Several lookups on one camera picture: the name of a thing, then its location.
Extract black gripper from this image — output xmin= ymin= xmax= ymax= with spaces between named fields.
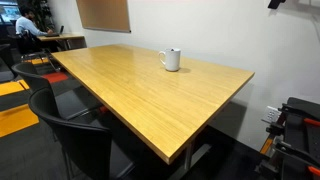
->
xmin=267 ymin=0 xmax=287 ymax=10

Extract white ceramic mug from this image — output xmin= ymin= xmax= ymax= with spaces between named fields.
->
xmin=157 ymin=47 xmax=182 ymax=72

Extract orange black clamp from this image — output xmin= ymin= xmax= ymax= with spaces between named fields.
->
xmin=274 ymin=141 xmax=320 ymax=178
xmin=278 ymin=103 xmax=320 ymax=128

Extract black robot mounting board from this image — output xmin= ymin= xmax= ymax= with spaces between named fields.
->
xmin=256 ymin=97 xmax=320 ymax=180

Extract brown cork board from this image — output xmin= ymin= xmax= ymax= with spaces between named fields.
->
xmin=75 ymin=0 xmax=132 ymax=34

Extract metal table leg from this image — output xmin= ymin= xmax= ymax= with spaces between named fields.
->
xmin=168 ymin=139 xmax=213 ymax=180

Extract small wooden desk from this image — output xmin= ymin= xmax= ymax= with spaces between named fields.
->
xmin=37 ymin=32 xmax=86 ymax=51

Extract black laptop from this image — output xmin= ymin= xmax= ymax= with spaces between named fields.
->
xmin=44 ymin=25 xmax=65 ymax=38

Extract dark indoor plant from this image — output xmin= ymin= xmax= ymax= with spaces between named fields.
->
xmin=31 ymin=0 xmax=56 ymax=33

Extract black plastic chair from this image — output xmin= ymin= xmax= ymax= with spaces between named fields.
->
xmin=28 ymin=87 xmax=136 ymax=180
xmin=11 ymin=62 xmax=101 ymax=121

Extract seated person in light shirt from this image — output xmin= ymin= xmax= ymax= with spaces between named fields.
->
xmin=15 ymin=4 xmax=54 ymax=37

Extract black office chair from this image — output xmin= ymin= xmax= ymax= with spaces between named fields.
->
xmin=16 ymin=29 xmax=52 ymax=63

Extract white wall socket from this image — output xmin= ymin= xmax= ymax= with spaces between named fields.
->
xmin=261 ymin=105 xmax=282 ymax=125

